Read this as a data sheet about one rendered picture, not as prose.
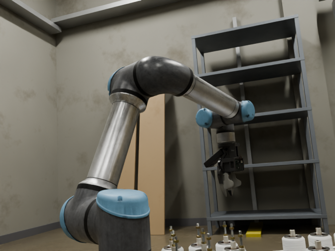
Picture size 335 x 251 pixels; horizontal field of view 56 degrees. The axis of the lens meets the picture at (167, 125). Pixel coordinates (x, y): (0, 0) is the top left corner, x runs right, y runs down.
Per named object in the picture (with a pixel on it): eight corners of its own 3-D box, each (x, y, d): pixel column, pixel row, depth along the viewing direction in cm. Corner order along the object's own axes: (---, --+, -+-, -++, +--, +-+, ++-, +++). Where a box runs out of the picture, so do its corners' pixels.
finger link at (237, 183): (241, 195, 126) (237, 173, 127) (228, 195, 130) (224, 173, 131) (245, 193, 129) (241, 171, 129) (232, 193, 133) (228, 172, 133)
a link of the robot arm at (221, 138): (212, 134, 131) (223, 135, 137) (213, 145, 130) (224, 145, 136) (228, 131, 126) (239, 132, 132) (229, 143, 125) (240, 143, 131)
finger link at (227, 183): (232, 195, 122) (231, 172, 124) (219, 195, 126) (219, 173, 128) (236, 196, 124) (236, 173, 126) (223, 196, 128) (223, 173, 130)
